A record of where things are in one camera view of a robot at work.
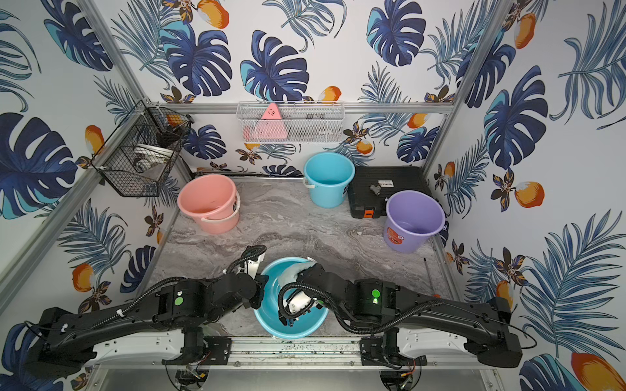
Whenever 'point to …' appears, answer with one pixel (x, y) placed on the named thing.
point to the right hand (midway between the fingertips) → (301, 262)
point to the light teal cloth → (289, 274)
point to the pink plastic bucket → (213, 200)
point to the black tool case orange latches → (363, 202)
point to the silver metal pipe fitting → (376, 189)
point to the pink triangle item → (270, 127)
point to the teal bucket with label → (330, 173)
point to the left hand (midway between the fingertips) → (276, 282)
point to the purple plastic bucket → (411, 219)
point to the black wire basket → (143, 150)
